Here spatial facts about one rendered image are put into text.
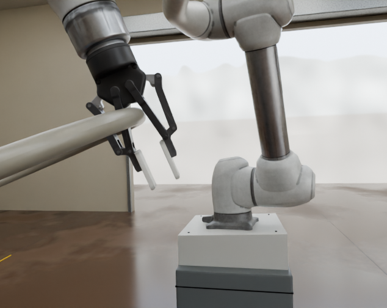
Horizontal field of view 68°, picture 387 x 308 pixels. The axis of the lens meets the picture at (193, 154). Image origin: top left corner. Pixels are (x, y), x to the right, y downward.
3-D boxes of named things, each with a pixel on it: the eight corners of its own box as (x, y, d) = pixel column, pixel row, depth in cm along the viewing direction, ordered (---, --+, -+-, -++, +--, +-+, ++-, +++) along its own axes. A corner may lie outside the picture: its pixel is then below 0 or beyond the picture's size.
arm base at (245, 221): (209, 219, 131) (209, 206, 131) (259, 220, 123) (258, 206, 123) (195, 228, 114) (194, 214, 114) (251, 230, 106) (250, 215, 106)
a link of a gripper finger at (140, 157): (138, 150, 47) (133, 152, 47) (155, 189, 48) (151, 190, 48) (140, 148, 50) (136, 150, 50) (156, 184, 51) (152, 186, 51)
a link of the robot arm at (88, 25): (74, 35, 50) (90, 68, 51) (52, 18, 41) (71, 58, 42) (122, 14, 50) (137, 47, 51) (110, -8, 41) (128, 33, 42)
